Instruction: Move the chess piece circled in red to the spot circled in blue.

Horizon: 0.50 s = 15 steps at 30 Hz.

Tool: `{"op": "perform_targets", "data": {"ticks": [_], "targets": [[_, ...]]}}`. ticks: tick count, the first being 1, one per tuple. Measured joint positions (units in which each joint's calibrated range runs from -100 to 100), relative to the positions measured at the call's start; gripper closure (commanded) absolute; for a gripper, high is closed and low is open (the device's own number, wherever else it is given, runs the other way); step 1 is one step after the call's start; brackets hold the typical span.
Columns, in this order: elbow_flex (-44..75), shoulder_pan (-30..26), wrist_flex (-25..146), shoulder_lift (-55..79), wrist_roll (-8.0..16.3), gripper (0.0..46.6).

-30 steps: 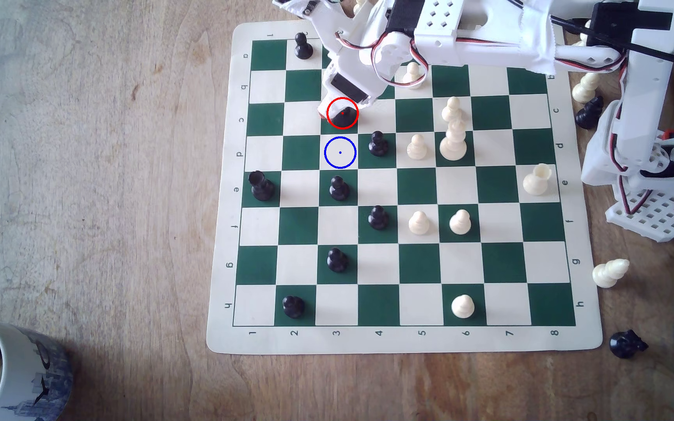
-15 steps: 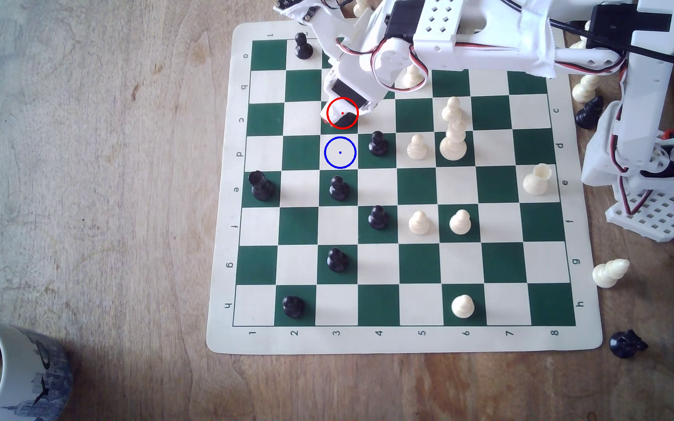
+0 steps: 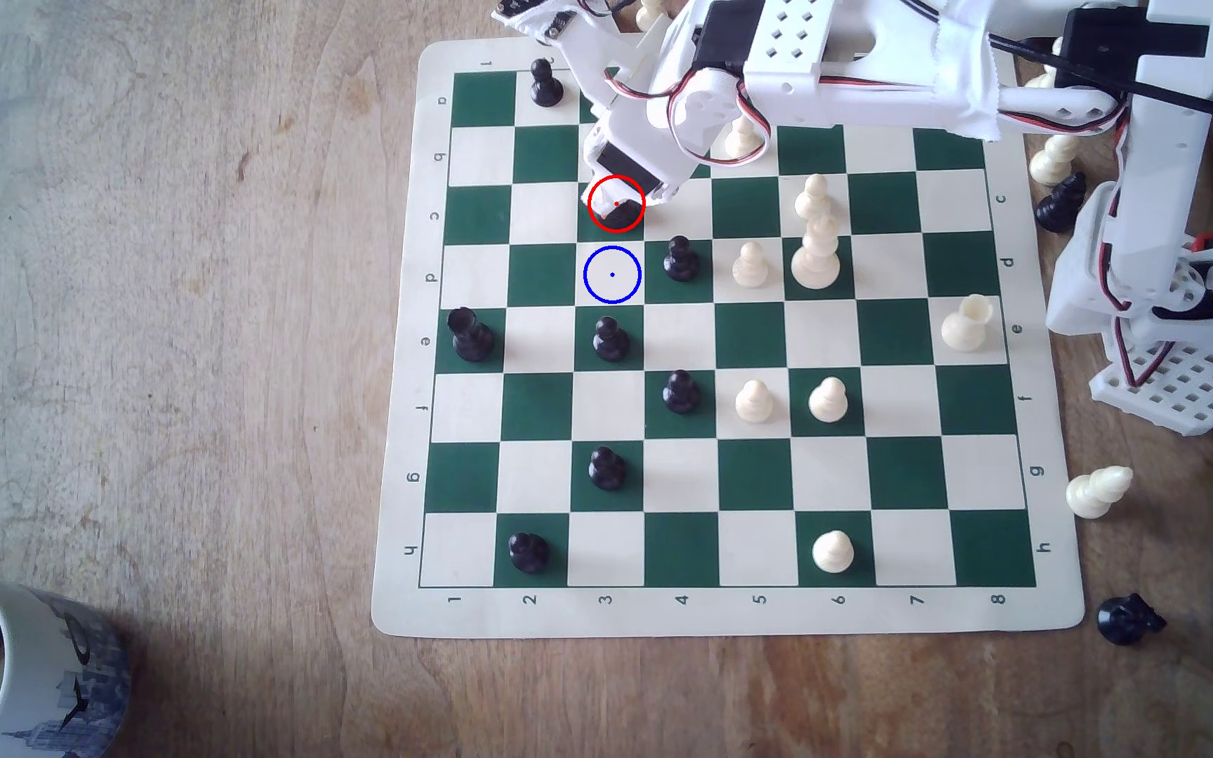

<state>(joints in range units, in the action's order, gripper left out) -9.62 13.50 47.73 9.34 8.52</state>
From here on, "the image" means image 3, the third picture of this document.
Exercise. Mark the white mug with skyline print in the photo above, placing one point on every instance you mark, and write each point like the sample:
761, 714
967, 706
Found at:
48, 674

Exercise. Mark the white pawn chess piece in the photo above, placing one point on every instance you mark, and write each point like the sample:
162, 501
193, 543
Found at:
833, 553
741, 145
651, 15
829, 402
754, 403
750, 267

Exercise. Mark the black king chess piece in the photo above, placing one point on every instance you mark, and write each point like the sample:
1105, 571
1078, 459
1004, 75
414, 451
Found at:
623, 218

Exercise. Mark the black rook chess piece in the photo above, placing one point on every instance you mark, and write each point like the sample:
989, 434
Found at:
471, 337

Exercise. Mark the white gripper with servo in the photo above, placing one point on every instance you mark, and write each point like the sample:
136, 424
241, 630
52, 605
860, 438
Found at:
612, 170

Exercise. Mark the green and white chess mat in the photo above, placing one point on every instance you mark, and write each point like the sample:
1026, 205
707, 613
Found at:
754, 358

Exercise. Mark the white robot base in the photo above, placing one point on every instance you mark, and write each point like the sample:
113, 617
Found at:
1186, 347

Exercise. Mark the white queen chess piece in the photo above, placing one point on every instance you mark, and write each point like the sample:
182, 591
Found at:
1038, 80

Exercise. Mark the white rook chess piece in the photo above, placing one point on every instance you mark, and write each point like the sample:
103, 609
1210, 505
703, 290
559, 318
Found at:
964, 324

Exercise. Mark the black gripper camera board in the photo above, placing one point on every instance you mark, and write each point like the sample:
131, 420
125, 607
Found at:
535, 11

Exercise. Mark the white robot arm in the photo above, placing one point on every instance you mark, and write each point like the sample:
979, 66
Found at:
880, 63

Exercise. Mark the black pawn chess piece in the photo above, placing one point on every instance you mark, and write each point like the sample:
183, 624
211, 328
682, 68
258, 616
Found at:
544, 84
606, 471
610, 341
681, 394
528, 552
681, 261

